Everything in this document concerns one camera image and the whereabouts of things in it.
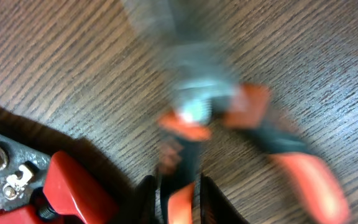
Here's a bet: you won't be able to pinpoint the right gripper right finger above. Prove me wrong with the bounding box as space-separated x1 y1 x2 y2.
200 174 249 224

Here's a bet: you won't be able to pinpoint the orange black long-nose pliers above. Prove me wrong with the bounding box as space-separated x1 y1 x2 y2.
123 0 351 223

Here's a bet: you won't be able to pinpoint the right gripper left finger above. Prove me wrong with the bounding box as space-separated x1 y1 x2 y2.
116 175 158 224

